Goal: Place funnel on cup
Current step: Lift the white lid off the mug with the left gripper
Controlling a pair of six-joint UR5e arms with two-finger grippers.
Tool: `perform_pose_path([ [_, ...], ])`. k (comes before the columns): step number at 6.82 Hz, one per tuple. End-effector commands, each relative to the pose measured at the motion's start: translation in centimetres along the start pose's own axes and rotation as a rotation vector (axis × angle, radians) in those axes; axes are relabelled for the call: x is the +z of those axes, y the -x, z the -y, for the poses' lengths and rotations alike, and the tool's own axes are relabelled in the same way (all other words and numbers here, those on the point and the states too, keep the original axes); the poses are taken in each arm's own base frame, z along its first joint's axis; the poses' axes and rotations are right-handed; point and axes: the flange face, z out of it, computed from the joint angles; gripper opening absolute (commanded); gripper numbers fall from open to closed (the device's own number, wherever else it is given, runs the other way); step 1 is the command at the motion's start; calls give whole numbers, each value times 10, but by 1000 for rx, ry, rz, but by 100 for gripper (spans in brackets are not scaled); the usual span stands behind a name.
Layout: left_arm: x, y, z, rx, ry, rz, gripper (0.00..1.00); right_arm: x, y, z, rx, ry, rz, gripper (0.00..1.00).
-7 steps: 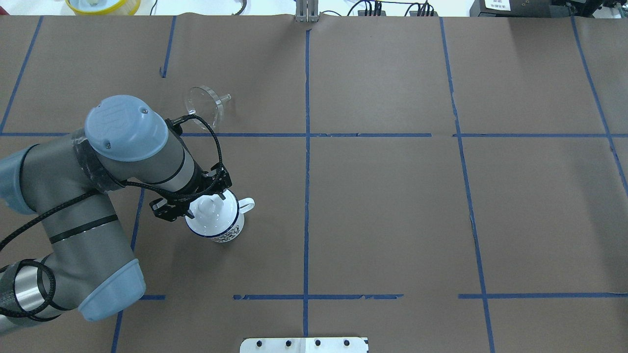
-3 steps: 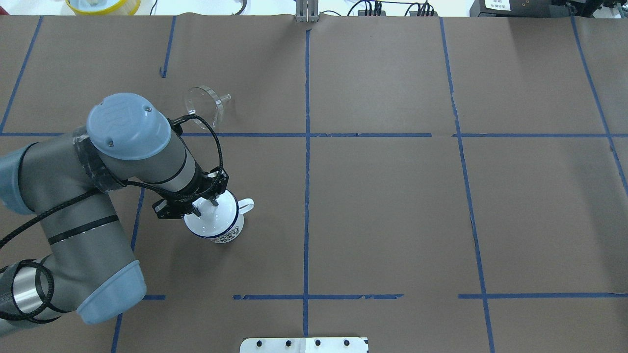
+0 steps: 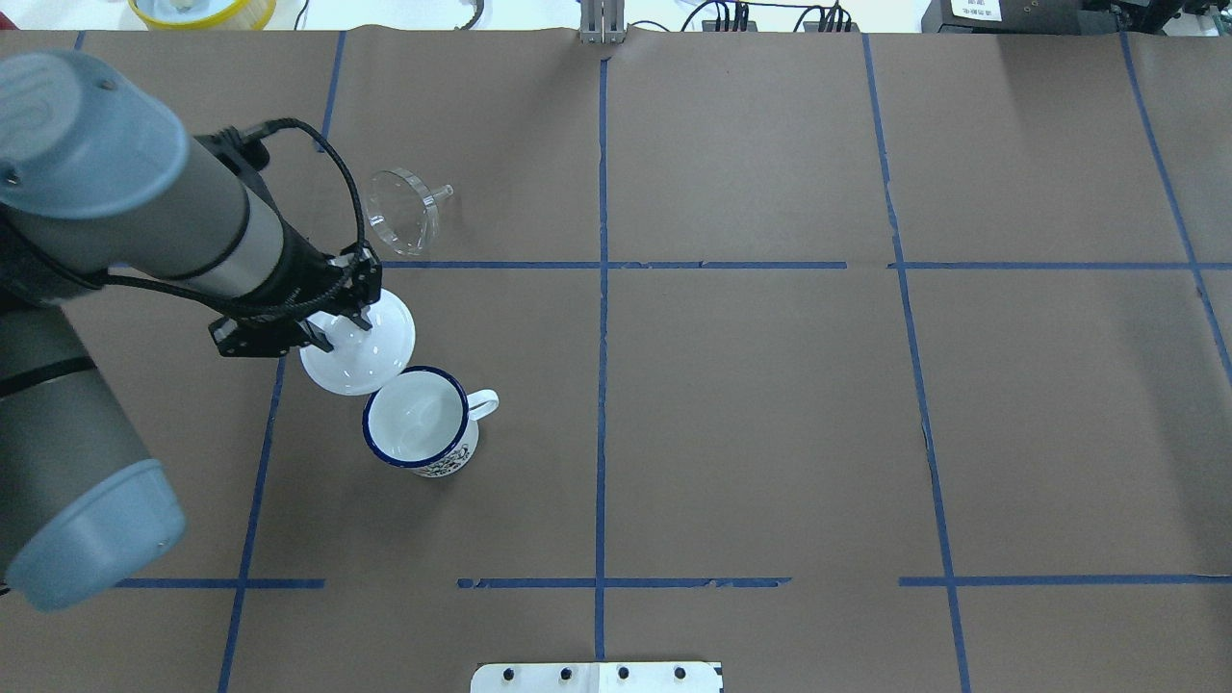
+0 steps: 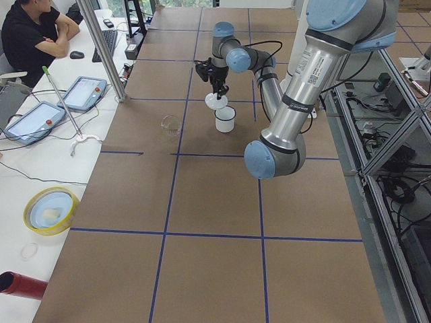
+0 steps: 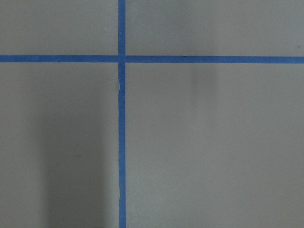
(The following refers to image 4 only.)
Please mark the white cup lid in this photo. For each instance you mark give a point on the white cup lid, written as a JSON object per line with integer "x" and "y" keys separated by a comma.
{"x": 214, "y": 102}

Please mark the white enamel cup blue rim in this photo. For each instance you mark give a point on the white enamel cup blue rim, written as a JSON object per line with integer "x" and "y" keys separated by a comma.
{"x": 224, "y": 119}

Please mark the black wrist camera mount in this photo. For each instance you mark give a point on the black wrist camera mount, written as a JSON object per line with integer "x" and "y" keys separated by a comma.
{"x": 203, "y": 69}

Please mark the aluminium frame post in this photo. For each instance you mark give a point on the aluminium frame post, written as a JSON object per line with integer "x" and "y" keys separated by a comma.
{"x": 94, "y": 28}

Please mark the far teach pendant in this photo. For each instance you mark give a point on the far teach pendant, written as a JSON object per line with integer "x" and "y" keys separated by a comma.
{"x": 84, "y": 93}

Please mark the black computer mouse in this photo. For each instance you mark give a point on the black computer mouse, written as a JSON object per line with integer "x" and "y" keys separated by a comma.
{"x": 76, "y": 55}

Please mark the black box with label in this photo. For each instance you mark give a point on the black box with label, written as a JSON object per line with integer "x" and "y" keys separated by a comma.
{"x": 133, "y": 46}

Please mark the yellow tape roll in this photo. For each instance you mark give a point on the yellow tape roll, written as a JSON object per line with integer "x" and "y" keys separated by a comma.
{"x": 51, "y": 211}

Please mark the red cylinder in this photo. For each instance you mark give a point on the red cylinder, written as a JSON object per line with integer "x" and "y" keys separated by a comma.
{"x": 19, "y": 285}

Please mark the white claw bracket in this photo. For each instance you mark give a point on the white claw bracket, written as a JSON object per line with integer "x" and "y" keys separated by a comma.
{"x": 81, "y": 139}

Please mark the teach pendant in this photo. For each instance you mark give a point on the teach pendant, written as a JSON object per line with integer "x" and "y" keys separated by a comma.
{"x": 84, "y": 93}
{"x": 36, "y": 124}

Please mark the metal rod green tip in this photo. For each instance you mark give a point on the metal rod green tip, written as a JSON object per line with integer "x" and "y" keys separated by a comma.
{"x": 46, "y": 72}

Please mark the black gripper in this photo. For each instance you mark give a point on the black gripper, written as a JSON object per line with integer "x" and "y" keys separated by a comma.
{"x": 218, "y": 75}

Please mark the seated person black shirt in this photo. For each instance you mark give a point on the seated person black shirt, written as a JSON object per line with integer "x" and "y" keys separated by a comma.
{"x": 34, "y": 34}

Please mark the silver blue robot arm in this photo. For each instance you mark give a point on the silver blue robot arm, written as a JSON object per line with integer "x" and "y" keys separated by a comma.
{"x": 335, "y": 28}

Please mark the near teach pendant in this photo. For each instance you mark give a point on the near teach pendant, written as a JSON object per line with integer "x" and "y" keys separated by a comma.
{"x": 36, "y": 124}

